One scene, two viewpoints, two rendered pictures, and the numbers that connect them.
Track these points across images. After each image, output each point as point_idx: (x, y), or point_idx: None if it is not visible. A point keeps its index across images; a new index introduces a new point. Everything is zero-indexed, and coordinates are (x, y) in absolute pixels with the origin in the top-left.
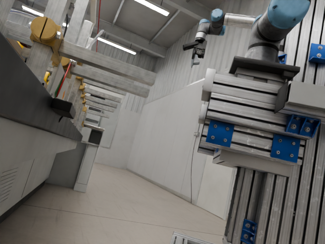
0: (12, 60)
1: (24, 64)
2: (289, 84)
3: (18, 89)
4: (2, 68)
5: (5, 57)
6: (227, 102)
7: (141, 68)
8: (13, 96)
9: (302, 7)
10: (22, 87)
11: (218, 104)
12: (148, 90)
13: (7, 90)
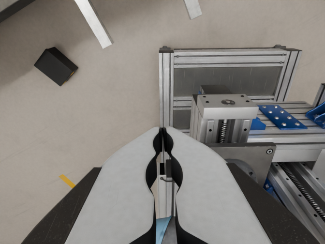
0: (4, 12)
1: (12, 5)
2: (162, 174)
3: (22, 4)
4: (3, 15)
5: (0, 15)
6: (193, 119)
7: (94, 34)
8: (22, 5)
9: None
10: (23, 2)
11: (193, 110)
12: (190, 18)
13: (16, 9)
